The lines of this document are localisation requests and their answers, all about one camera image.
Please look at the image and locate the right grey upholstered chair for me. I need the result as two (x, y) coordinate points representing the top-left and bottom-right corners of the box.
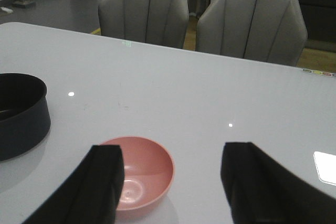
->
(195, 0), (308, 66)

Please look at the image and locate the pink plastic bowl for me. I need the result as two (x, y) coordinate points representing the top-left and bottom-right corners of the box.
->
(101, 136), (175, 219)

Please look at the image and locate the grey upholstered chair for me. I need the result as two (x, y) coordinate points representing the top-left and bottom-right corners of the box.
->
(98, 0), (189, 48)
(195, 0), (308, 66)

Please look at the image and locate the coloured sticker strip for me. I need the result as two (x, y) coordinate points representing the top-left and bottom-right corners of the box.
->
(302, 68), (335, 77)

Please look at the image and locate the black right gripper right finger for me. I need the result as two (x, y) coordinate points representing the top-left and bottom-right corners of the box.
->
(220, 142), (335, 223)

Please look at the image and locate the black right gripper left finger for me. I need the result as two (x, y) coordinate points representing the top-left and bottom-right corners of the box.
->
(24, 145), (124, 223)

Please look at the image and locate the dark blue saucepan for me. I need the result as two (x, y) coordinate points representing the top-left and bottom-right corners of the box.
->
(1, 73), (51, 161)

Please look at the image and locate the left grey upholstered chair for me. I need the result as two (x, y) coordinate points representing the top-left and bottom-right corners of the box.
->
(98, 0), (189, 48)

